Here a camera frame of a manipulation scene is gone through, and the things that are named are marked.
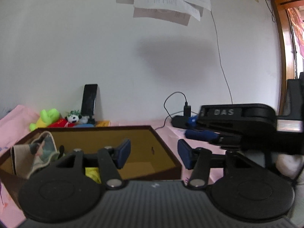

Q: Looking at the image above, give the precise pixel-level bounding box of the white fluffy plush toy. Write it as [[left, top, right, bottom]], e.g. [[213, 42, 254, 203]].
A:
[[276, 154, 303, 180]]

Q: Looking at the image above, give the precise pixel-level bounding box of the yellow soft item in box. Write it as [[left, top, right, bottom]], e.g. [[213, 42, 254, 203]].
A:
[[85, 167, 101, 184]]

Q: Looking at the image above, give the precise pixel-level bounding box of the white power strip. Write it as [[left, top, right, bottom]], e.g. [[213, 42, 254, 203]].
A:
[[171, 115, 192, 129]]

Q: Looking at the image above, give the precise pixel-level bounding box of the black charger plug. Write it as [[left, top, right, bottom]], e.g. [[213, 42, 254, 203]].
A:
[[183, 101, 192, 117]]

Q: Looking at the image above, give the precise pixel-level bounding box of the brown cardboard box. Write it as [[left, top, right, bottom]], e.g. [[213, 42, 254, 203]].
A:
[[0, 125, 182, 210]]

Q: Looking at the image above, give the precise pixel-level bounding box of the small panda plush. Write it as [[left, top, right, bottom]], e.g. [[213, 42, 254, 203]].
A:
[[65, 110, 82, 124]]

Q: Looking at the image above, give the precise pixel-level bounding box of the red plush toy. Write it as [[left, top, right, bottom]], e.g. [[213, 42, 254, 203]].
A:
[[47, 118, 77, 128]]

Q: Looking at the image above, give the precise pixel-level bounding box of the black phone on stand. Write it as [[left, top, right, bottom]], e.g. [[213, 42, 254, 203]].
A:
[[81, 84, 98, 124]]

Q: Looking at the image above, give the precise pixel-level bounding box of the green yellow plush toy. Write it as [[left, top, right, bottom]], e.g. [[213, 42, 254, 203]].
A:
[[29, 109, 60, 131]]

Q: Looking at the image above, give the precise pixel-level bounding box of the patterned fabric pouch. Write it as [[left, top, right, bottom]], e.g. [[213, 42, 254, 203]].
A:
[[10, 131, 60, 179]]

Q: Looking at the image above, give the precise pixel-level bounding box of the black charging cable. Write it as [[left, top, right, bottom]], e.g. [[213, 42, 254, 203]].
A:
[[154, 91, 191, 131]]

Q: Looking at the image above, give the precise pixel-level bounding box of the grey wall wire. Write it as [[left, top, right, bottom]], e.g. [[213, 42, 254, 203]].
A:
[[209, 7, 234, 105]]

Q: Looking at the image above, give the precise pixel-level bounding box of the papers taped on wall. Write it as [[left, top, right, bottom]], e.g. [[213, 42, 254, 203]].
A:
[[116, 0, 211, 26]]

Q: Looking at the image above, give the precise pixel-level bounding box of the wooden door frame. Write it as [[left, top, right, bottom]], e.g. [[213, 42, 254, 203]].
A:
[[271, 0, 303, 115]]

